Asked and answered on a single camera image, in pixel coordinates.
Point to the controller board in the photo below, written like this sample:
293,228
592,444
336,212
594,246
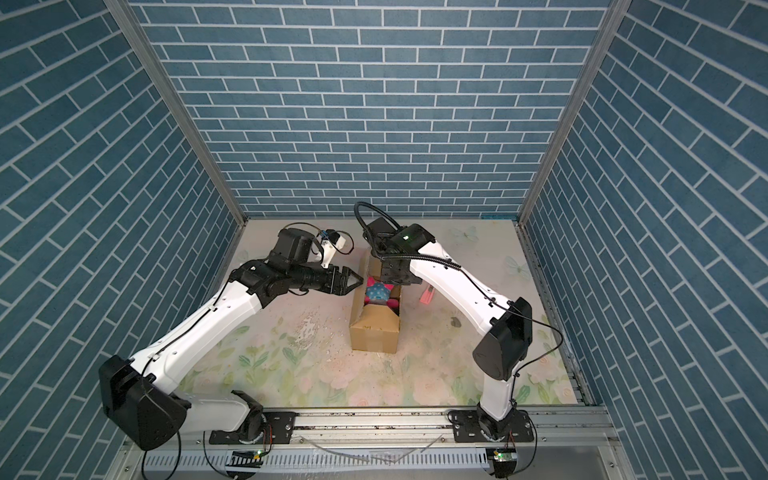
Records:
502,461
242,463

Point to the brown cardboard express box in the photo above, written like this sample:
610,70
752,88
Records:
373,328

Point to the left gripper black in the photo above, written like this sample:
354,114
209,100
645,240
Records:
342,287

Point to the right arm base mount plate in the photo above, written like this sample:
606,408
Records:
474,426

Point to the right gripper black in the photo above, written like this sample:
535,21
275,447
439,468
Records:
385,273

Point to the pink blue plush toy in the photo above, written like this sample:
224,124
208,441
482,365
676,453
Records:
380,293

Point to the left controller board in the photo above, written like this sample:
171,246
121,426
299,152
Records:
242,463

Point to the pink utility knife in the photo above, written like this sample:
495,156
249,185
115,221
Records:
427,296

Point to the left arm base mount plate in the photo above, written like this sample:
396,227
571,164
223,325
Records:
272,427

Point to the right controller board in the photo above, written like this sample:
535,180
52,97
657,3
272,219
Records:
502,461

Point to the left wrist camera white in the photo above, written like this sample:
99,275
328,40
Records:
334,242

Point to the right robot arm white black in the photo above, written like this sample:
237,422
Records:
412,253

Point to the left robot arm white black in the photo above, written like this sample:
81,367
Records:
139,394

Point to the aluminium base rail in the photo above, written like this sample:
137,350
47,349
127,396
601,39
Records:
331,440

